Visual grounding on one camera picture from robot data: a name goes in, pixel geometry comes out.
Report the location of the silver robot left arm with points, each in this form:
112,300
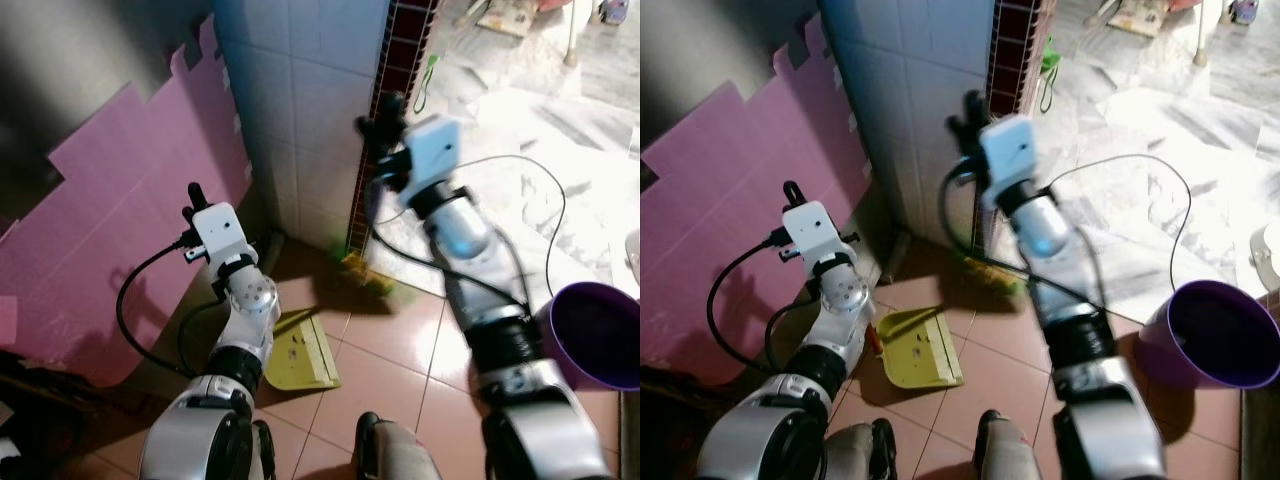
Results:
845,295
250,300

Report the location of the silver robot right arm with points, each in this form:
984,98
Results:
1045,235
460,235

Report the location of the small purple floor item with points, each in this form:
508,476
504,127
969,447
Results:
1246,10
615,10

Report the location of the pink foam mat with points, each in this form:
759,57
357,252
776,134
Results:
740,200
120,200

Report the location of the green bag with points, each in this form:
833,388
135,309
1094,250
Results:
433,65
1050,55

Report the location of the beige printed bag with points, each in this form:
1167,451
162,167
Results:
1135,18
505,18

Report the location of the white round container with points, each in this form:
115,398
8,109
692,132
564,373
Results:
1266,258
633,260

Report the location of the purple plastic bucket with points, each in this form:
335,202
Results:
590,340
1200,335

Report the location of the robot left leg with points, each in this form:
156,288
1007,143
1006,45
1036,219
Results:
860,455
264,455

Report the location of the robot leg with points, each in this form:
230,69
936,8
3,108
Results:
395,455
1005,450
860,455
264,455

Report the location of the robot right leg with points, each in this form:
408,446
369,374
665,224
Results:
395,455
1005,450

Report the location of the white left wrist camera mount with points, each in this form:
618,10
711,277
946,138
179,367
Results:
812,232
220,232

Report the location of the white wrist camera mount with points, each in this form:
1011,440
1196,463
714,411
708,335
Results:
433,152
1008,155
220,232
812,232

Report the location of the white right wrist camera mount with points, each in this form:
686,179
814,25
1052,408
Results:
1008,155
433,152

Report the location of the white frame stand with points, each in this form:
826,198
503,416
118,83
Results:
572,40
1202,40

